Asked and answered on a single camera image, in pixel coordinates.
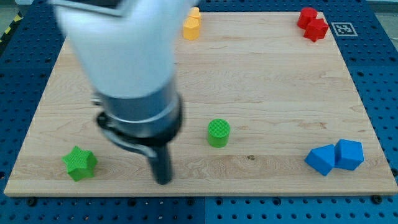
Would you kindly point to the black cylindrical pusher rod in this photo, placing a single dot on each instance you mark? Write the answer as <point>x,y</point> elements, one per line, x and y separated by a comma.
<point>161,165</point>

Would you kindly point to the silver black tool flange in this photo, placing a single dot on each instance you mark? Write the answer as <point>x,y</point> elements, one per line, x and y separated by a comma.
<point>141,123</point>

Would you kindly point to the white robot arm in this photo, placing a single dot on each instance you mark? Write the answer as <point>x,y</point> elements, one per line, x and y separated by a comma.
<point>126,48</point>

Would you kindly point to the green star block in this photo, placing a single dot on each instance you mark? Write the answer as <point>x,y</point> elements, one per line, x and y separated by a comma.
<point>80,164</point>

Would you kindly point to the red star block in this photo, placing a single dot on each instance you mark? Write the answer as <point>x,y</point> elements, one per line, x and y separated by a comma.
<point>316,30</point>

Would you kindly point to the green cylinder block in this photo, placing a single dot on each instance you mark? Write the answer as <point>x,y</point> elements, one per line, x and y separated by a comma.
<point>218,133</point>

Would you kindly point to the yellow pentagon block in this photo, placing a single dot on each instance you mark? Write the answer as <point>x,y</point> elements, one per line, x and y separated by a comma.
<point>191,28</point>

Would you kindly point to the yellow rounded block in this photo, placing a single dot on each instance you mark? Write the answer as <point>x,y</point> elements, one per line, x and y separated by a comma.
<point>195,13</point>

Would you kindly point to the wooden board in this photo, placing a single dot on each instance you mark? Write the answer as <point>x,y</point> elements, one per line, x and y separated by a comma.
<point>282,95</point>

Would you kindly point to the blue triangle block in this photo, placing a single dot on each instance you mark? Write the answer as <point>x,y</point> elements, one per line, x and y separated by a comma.
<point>322,159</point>

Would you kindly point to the blue cube block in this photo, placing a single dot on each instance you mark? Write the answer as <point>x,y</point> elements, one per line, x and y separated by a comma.
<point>348,154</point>

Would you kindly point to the red cylinder block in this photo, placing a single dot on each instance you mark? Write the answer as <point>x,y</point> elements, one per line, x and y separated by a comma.
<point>307,15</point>

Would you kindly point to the black white fiducial tag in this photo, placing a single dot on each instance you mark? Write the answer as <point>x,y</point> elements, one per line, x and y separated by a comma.
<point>344,29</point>

